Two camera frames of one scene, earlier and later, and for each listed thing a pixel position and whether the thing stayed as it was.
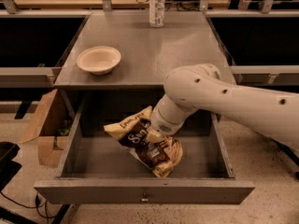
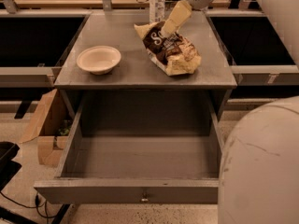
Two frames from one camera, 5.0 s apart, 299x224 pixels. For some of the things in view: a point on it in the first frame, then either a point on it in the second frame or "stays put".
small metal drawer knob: (144, 198) stays put
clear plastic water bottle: (157, 7) stays put
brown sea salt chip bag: (162, 158) → (175, 55)
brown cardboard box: (50, 124) stays put
